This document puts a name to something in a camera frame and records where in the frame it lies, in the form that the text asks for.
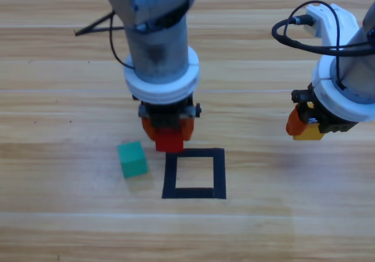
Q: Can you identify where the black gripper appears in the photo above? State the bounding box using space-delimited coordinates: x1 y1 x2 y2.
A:
132 93 203 142
286 88 360 137

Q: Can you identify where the red wooden cube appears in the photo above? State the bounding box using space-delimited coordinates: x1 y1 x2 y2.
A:
154 128 185 153

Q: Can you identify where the yellow wooden cube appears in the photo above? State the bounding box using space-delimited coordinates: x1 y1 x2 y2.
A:
292 102 325 141

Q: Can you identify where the green wooden cube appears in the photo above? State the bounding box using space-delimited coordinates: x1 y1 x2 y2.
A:
117 140 148 179

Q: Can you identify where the black tape square outline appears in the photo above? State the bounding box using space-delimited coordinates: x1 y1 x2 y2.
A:
161 147 227 200

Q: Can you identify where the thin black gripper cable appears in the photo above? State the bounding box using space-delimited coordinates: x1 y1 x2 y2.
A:
108 8 136 69
288 0 348 91

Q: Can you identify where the thick black camera cable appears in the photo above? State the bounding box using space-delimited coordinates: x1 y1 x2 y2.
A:
74 12 127 36
271 14 375 55

